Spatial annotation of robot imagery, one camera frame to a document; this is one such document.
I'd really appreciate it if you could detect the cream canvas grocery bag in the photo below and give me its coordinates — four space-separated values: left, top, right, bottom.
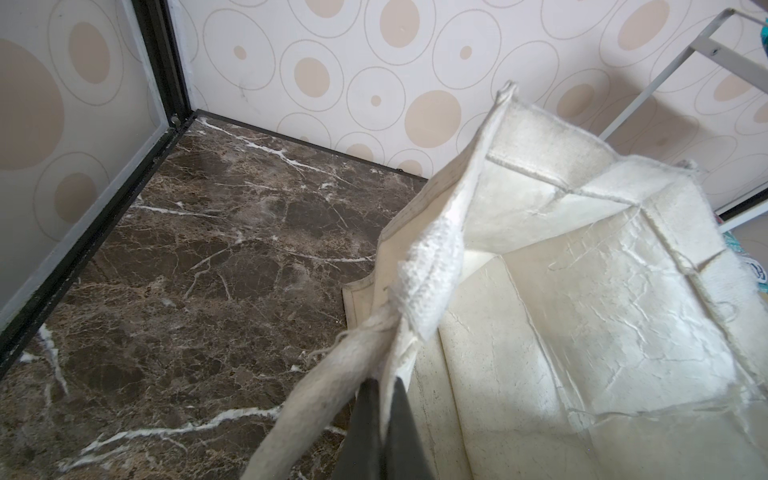
244 83 767 479

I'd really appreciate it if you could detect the teal Fox's candy bag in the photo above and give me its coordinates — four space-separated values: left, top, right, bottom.
723 232 768 293

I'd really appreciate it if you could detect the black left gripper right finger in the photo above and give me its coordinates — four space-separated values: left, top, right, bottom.
383 378 434 480

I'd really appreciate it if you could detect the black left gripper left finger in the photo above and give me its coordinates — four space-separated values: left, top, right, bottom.
331 379 381 480

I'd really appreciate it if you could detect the white wire wooden shelf rack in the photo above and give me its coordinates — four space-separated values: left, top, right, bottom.
591 1 767 229

